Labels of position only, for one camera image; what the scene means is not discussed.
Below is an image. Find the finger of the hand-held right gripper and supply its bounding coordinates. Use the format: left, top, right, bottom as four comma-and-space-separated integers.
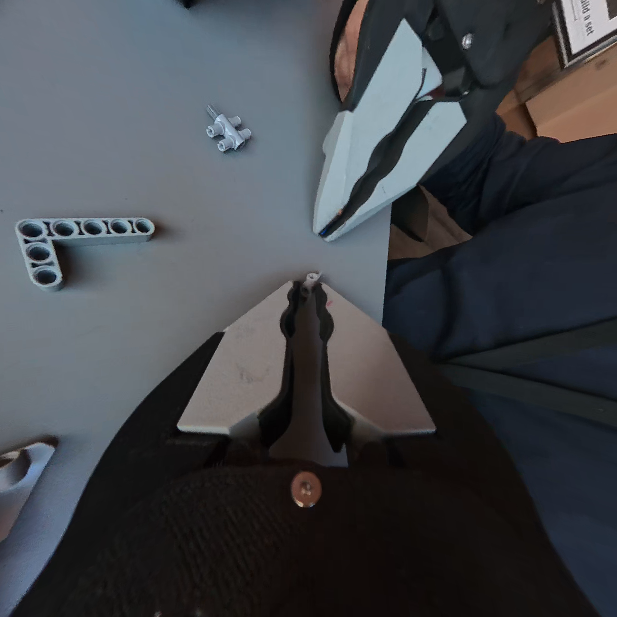
322, 96, 469, 243
312, 19, 444, 238

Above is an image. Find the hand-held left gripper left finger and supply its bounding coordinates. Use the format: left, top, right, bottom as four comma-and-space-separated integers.
176, 281, 296, 446

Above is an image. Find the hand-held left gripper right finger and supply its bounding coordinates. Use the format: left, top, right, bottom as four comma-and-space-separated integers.
313, 282, 437, 453

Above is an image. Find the grey L-shaped lego beam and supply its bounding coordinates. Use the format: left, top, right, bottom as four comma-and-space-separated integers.
14, 218, 156, 292

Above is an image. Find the light grey lego pin connector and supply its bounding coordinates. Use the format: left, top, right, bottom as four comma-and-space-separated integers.
205, 103, 252, 155

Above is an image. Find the large grey curved lego panel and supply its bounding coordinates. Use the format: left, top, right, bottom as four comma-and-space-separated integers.
0, 435, 59, 543

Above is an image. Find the person's right hand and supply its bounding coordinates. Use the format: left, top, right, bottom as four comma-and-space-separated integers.
335, 4, 368, 100

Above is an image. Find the framed white sign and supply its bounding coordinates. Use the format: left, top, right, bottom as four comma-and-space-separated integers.
551, 0, 617, 69

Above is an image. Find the cardboard box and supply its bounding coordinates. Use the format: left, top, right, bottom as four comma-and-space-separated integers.
496, 43, 617, 144

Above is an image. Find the person's dark blue clothed body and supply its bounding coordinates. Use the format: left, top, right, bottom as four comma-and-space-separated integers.
383, 183, 617, 617

